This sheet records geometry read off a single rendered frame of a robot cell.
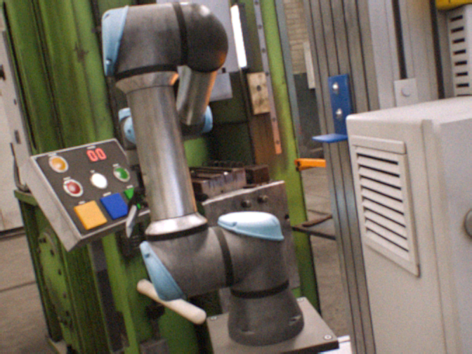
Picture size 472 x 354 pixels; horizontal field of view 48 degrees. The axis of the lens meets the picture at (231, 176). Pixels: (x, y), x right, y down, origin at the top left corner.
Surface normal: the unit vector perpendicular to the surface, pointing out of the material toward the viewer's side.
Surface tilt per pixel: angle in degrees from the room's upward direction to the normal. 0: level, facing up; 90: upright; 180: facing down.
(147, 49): 83
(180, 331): 90
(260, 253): 90
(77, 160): 60
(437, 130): 90
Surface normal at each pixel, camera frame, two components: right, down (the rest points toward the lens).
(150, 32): 0.29, 0.04
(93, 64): 0.53, 0.04
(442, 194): -0.59, 0.22
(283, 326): 0.39, -0.24
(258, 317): -0.17, -0.14
